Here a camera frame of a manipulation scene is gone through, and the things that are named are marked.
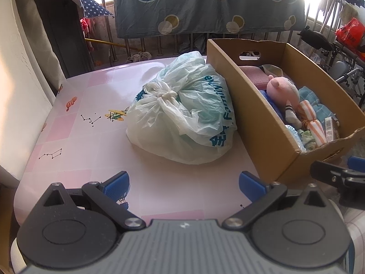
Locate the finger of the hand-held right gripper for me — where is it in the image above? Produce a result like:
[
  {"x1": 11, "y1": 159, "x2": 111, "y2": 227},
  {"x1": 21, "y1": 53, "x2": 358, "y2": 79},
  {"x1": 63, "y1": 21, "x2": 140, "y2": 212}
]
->
[
  {"x1": 348, "y1": 156, "x2": 365, "y2": 173},
  {"x1": 310, "y1": 160, "x2": 365, "y2": 206}
]

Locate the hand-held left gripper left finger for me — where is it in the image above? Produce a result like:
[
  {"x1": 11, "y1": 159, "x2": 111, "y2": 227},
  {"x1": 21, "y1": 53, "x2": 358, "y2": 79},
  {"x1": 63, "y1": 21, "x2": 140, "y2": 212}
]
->
[{"x1": 34, "y1": 170, "x2": 147, "y2": 232}]

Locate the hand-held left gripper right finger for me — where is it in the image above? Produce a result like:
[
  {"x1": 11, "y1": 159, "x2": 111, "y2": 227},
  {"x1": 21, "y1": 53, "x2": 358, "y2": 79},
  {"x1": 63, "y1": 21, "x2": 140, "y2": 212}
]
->
[{"x1": 222, "y1": 171, "x2": 336, "y2": 231}]

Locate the green scrunchie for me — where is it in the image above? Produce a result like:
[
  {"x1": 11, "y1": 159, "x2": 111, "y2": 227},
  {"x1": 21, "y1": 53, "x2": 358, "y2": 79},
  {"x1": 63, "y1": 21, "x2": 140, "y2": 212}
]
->
[{"x1": 297, "y1": 130, "x2": 317, "y2": 152}]

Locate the brown packet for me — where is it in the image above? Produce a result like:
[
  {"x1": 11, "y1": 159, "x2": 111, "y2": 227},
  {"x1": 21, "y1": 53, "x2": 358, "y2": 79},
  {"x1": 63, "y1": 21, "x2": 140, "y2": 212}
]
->
[{"x1": 324, "y1": 116, "x2": 340, "y2": 142}]

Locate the orange striped towel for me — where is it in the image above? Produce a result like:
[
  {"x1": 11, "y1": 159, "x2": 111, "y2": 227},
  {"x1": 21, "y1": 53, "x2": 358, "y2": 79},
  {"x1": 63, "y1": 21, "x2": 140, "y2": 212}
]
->
[{"x1": 297, "y1": 100, "x2": 328, "y2": 149}]

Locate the teal towel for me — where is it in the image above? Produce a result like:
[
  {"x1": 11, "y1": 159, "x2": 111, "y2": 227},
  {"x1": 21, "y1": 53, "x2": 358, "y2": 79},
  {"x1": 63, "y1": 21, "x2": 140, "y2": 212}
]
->
[{"x1": 298, "y1": 86, "x2": 338, "y2": 126}]

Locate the blue wipes packet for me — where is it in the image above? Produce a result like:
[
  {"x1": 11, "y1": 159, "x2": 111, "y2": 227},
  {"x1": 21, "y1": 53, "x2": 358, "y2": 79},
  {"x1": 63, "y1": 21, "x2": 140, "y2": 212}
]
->
[{"x1": 259, "y1": 89, "x2": 305, "y2": 151}]

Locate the cardboard box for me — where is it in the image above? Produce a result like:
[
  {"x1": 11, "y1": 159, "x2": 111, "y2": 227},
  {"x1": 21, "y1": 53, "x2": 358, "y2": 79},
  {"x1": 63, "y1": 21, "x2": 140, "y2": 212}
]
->
[{"x1": 206, "y1": 38, "x2": 360, "y2": 184}]

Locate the pink plush toy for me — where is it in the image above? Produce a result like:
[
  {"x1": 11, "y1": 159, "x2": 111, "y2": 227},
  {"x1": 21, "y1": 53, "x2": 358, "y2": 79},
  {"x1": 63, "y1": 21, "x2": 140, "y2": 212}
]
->
[{"x1": 266, "y1": 74, "x2": 303, "y2": 130}]

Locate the pink printed tablecloth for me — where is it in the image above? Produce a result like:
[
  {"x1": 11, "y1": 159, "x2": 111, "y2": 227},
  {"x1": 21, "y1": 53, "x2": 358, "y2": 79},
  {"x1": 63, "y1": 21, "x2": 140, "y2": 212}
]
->
[{"x1": 13, "y1": 55, "x2": 274, "y2": 229}]

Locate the pink checked cloth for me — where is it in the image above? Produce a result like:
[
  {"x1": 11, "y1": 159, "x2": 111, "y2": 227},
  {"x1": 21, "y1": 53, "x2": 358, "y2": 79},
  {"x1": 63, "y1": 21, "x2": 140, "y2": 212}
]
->
[{"x1": 341, "y1": 205, "x2": 365, "y2": 274}]

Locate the pale green plastic bag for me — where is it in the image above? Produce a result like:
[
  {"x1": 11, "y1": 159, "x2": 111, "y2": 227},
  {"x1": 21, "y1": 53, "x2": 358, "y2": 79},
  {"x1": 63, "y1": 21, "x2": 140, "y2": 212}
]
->
[{"x1": 125, "y1": 51, "x2": 238, "y2": 165}]

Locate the pink rolled towel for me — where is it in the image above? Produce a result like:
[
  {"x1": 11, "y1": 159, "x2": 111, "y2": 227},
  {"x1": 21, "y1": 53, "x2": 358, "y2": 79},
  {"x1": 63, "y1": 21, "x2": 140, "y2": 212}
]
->
[{"x1": 238, "y1": 66, "x2": 270, "y2": 90}]

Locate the red plastic bag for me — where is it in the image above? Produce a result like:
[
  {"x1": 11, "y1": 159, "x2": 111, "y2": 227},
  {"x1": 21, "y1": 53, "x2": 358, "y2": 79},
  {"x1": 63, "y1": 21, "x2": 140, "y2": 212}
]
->
[{"x1": 335, "y1": 17, "x2": 365, "y2": 53}]

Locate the metal railing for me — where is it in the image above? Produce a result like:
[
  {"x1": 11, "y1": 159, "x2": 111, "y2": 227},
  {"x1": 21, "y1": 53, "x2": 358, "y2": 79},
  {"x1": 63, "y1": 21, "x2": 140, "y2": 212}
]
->
[{"x1": 97, "y1": 0, "x2": 365, "y2": 63}]

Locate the black padded seat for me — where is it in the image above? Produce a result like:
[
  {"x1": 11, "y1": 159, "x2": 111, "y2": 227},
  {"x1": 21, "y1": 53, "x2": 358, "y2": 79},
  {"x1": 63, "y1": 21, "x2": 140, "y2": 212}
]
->
[{"x1": 297, "y1": 26, "x2": 334, "y2": 50}]

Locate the yellow stick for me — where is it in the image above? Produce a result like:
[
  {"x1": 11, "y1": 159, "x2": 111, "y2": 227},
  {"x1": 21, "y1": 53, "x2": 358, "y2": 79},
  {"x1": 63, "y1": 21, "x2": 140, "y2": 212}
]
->
[{"x1": 85, "y1": 38, "x2": 130, "y2": 48}]

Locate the grey cloth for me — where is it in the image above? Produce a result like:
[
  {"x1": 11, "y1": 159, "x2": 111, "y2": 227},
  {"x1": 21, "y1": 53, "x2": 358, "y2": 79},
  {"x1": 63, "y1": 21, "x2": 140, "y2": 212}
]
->
[{"x1": 187, "y1": 33, "x2": 207, "y2": 56}]

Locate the red garment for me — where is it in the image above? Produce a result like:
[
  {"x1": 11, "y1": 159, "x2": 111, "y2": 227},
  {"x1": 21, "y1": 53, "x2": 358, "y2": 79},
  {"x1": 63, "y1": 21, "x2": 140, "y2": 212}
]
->
[{"x1": 61, "y1": 0, "x2": 96, "y2": 52}]

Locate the beige curtain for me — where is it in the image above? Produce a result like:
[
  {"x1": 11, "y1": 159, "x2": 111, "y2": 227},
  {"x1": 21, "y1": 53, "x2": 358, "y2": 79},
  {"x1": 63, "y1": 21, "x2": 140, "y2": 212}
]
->
[{"x1": 13, "y1": 0, "x2": 66, "y2": 97}]

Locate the blue star print cloth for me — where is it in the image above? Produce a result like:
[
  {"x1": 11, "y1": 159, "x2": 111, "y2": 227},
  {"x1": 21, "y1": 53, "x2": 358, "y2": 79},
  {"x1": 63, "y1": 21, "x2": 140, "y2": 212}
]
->
[{"x1": 71, "y1": 0, "x2": 115, "y2": 19}]

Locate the blue circle print bedsheet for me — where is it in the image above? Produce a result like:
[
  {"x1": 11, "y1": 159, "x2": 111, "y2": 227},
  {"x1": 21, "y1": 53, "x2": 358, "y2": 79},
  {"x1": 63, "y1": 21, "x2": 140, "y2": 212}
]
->
[{"x1": 112, "y1": 0, "x2": 305, "y2": 39}]

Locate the metal wheeled frame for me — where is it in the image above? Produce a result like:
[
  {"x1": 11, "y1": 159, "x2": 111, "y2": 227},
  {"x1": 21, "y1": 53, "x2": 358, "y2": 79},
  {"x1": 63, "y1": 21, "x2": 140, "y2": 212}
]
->
[{"x1": 322, "y1": 40, "x2": 365, "y2": 106}]

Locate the dark door frame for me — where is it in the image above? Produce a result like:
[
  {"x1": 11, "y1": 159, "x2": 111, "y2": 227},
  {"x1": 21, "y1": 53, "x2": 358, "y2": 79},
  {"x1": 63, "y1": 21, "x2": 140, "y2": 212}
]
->
[{"x1": 33, "y1": 0, "x2": 94, "y2": 79}]

